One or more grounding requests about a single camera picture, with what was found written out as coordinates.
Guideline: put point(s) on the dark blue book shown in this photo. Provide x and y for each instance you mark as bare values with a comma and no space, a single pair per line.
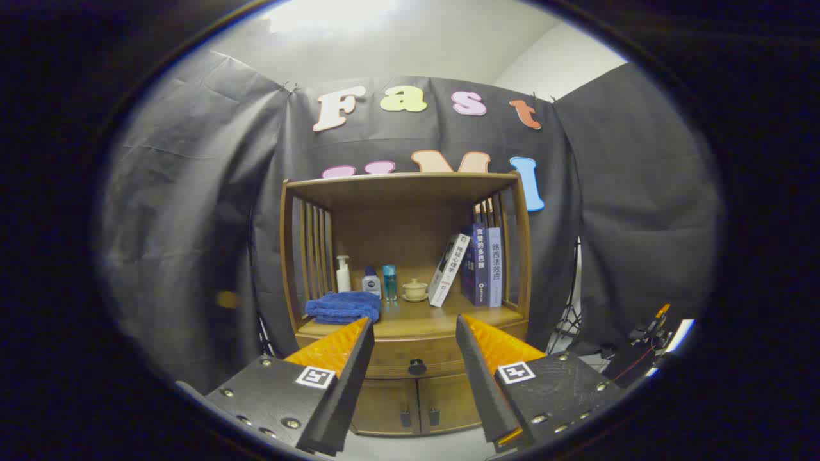
479,269

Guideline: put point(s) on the cream lidded teacup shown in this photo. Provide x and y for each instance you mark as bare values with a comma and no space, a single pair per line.
415,290

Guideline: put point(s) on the clear blue bottle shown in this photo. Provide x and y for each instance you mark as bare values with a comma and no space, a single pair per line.
389,282

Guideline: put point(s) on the blue folded towel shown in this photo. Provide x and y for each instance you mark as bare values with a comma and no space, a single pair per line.
343,306

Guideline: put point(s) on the wooden drawer with black knob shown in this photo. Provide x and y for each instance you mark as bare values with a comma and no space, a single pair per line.
397,358

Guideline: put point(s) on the wooden cabinet door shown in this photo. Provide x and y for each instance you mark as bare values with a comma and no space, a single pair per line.
451,400
384,406

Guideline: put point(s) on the white bottle with blue cap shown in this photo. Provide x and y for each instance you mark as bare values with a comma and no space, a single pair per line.
371,283

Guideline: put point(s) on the black equipment box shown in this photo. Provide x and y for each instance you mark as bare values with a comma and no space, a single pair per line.
615,368

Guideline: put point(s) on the black tripod stand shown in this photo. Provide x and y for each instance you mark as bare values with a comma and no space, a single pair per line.
567,326

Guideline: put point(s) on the white pump bottle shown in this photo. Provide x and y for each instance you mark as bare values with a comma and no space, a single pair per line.
344,278

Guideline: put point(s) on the white book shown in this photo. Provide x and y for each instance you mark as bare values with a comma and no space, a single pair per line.
446,272

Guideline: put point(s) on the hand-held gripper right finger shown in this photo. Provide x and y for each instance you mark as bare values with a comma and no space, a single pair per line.
480,384

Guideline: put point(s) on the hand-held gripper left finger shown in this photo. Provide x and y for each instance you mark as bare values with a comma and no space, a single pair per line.
349,390

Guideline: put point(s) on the pale grey-blue book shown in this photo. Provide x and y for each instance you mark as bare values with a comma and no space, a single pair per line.
494,269

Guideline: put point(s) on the black device with orange tip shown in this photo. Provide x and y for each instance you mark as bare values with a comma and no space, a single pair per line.
647,333

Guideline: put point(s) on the wooden cabinet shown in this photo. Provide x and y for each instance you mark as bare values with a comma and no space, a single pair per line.
397,237

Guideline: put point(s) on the wooden countertop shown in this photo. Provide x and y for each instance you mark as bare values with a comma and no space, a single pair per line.
416,317

